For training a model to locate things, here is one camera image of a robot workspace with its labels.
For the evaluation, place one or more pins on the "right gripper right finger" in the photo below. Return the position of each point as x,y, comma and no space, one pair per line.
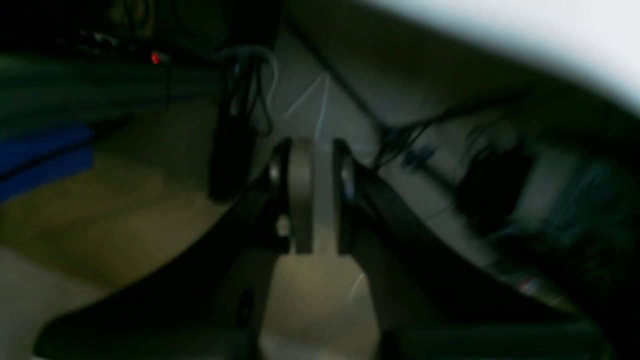
430,303

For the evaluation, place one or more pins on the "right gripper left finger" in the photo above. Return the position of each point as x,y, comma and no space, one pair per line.
209,302

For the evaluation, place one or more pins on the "blue object on floor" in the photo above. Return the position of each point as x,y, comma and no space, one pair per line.
36,159

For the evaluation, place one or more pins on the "black power strip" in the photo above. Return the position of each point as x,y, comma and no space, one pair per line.
133,50

